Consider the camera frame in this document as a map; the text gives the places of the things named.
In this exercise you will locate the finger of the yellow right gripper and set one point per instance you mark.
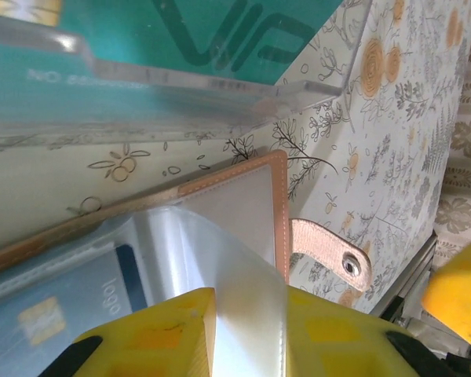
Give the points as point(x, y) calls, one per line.
point(459, 298)

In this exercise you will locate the clear acrylic box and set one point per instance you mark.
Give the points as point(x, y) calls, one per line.
point(220, 82)

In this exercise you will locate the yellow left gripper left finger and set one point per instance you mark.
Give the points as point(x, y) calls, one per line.
point(153, 341)

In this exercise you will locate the aluminium frame profile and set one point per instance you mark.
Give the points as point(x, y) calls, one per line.
point(412, 282)

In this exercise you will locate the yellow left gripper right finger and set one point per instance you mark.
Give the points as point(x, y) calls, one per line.
point(337, 345)

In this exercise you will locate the floral fern print tablecloth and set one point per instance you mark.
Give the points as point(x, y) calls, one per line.
point(396, 157)

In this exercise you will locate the blue logo card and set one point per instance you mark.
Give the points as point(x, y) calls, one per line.
point(82, 306)

